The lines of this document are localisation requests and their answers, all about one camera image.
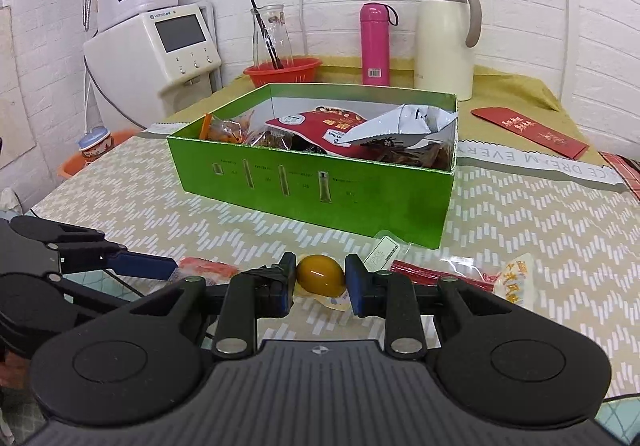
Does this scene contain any red sausage sticks pack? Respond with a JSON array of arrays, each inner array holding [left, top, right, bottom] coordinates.
[[361, 232, 500, 291]]

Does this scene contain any round pastry clear packet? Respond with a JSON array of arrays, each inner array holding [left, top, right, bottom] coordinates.
[[492, 253, 536, 310]]

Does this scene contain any orange-edged nut snack bag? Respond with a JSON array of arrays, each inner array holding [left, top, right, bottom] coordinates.
[[198, 111, 254, 144]]

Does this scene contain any silver white foil snack bag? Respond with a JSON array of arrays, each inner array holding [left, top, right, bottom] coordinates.
[[338, 105, 458, 149]]

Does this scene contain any red nut mix bag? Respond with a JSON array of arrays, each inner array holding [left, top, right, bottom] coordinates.
[[266, 106, 378, 160]]

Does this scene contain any orange apple chips bag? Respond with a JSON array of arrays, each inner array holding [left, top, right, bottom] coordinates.
[[168, 256, 240, 286]]

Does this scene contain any person's left hand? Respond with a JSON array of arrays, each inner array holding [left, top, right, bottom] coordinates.
[[0, 352, 30, 390]]

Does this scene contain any green cardboard box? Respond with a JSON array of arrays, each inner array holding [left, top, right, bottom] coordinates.
[[168, 83, 458, 249]]

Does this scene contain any orange plastic basin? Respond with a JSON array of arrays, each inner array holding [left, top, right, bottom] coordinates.
[[58, 128, 139, 180]]

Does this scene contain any blue-lid snack cup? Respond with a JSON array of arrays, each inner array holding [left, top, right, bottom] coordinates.
[[78, 126, 114, 163]]

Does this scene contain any patterned tablecloth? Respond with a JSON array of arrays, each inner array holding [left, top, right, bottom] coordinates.
[[36, 137, 639, 445]]

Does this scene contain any white countertop water dispenser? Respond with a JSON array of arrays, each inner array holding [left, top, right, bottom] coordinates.
[[82, 4, 221, 132]]

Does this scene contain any red plastic basket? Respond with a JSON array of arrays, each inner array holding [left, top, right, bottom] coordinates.
[[243, 56, 321, 88]]

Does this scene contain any black straw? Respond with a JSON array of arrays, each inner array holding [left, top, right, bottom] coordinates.
[[250, 0, 283, 69]]

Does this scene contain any red envelope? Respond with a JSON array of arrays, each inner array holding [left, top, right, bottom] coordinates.
[[471, 107, 589, 160]]

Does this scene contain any glass carafe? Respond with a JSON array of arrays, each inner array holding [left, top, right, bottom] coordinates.
[[252, 4, 293, 68]]

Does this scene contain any pink thermos bottle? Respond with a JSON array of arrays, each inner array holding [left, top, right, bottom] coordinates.
[[359, 2, 399, 86]]

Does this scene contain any cream thermal carafe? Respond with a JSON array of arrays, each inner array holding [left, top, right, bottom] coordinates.
[[414, 0, 483, 102]]

